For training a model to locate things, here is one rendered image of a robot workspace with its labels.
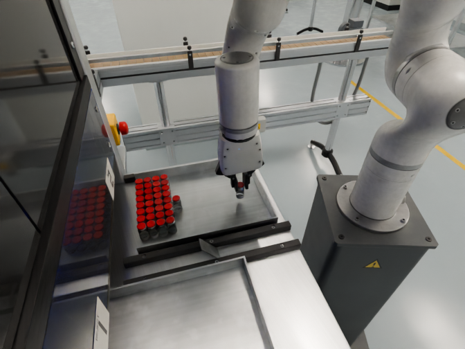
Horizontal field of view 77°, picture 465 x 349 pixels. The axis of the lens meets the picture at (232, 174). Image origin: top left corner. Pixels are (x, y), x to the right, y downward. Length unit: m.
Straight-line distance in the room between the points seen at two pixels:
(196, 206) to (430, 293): 1.44
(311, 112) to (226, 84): 1.45
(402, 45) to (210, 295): 0.62
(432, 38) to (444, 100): 0.14
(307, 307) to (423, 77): 0.49
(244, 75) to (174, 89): 1.75
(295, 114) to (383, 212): 1.20
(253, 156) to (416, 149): 0.34
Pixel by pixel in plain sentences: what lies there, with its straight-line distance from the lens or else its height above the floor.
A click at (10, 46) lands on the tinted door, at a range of 0.44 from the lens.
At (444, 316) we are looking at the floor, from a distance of 1.90.
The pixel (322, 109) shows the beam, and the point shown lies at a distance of 2.01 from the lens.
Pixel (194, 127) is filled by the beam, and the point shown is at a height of 0.53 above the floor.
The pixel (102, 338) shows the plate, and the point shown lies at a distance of 0.52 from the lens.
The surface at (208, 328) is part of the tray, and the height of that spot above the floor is 0.88.
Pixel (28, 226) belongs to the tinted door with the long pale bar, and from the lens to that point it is 0.36.
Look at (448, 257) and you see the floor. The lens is 2.13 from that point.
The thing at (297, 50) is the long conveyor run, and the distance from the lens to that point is 1.71.
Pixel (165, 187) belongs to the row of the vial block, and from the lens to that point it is 0.80.
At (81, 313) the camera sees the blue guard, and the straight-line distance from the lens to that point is 0.45.
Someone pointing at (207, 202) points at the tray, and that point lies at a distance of 0.80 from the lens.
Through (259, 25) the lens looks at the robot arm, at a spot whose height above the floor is 1.34.
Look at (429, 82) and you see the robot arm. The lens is 0.62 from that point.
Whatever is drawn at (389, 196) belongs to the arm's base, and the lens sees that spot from 0.80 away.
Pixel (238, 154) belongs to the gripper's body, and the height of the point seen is 1.07.
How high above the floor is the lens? 1.47
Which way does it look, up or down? 42 degrees down
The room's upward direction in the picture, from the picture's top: straight up
